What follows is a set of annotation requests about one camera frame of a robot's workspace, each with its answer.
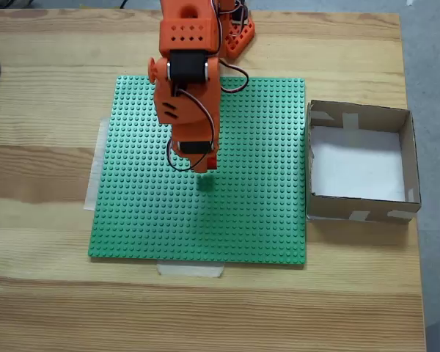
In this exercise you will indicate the masking tape strip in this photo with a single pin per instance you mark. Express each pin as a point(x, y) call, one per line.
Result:
point(95, 165)
point(190, 270)

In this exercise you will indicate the open cardboard box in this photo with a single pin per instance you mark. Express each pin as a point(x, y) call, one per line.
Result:
point(412, 154)

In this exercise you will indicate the green lego baseplate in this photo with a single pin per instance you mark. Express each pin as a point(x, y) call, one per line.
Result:
point(205, 220)

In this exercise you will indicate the white paper box lining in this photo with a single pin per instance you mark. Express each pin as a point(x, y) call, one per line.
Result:
point(359, 165)

